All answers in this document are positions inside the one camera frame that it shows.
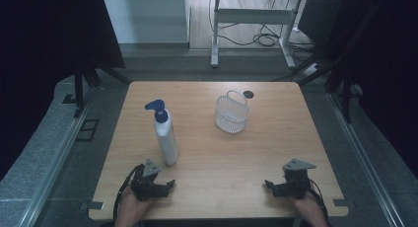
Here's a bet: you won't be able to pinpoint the white power strip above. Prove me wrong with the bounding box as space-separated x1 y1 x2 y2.
303 62 320 78

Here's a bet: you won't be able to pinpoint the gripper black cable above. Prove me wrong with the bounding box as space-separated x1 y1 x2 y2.
307 179 330 227
112 163 146 222

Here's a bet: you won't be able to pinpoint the grey metal floor rail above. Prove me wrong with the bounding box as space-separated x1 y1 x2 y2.
19 91 97 227
326 91 406 227

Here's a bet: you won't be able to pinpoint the person's right hand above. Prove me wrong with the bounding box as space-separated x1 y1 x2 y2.
290 189 325 221

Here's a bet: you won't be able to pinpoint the white mesh plastic basket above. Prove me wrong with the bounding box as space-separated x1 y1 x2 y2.
214 89 251 134

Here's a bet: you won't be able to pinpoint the person's left hand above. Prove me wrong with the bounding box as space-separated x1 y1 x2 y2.
117 187 155 222

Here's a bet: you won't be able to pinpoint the black metal stand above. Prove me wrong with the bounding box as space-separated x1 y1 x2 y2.
72 63 133 118
297 53 363 124

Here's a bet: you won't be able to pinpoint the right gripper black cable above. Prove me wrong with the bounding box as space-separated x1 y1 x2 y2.
307 179 330 227

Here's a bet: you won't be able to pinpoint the white pump bottle blue cap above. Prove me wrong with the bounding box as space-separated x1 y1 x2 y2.
144 99 179 168

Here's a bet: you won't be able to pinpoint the grey table bracket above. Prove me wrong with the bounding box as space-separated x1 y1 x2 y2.
332 198 356 210
80 200 105 212

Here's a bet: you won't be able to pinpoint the dark curtain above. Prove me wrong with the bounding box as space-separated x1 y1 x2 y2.
0 0 126 183
323 0 418 180

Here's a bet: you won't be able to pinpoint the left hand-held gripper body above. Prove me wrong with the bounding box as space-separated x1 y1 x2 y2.
131 158 168 202

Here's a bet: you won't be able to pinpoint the white metal desk frame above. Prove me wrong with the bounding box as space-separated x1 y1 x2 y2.
210 0 302 70

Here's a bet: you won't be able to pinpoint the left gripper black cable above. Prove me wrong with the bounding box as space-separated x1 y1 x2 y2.
112 163 146 222

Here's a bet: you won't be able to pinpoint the black floor cables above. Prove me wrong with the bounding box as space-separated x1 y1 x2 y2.
208 0 317 62

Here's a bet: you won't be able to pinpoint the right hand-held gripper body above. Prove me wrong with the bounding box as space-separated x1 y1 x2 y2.
282 158 317 200

